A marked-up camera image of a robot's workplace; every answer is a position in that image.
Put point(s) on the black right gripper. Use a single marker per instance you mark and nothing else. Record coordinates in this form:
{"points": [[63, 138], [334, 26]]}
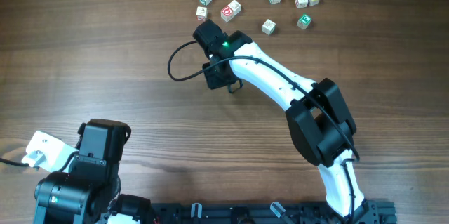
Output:
{"points": [[212, 81]]}

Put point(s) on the white block green side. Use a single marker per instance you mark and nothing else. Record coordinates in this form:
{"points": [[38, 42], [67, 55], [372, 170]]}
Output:
{"points": [[268, 27]]}

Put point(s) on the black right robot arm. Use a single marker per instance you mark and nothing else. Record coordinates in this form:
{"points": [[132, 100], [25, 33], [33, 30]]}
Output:
{"points": [[319, 121]]}

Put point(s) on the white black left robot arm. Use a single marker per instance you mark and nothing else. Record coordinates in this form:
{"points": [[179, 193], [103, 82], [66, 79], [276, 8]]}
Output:
{"points": [[90, 191]]}

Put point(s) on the block red letter O top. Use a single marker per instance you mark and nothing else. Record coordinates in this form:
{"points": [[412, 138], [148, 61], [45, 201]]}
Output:
{"points": [[227, 13]]}

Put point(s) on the block red digit six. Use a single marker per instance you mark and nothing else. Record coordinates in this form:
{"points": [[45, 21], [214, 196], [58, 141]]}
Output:
{"points": [[201, 13]]}

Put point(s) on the white block green letter I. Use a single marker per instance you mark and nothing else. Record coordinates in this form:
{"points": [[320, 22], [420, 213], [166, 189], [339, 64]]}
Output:
{"points": [[235, 6]]}

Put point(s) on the block green letter F top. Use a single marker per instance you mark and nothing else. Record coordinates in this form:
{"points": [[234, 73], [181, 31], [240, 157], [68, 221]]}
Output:
{"points": [[304, 21]]}

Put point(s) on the white block red drawing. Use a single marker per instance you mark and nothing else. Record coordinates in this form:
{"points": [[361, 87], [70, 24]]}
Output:
{"points": [[301, 3]]}

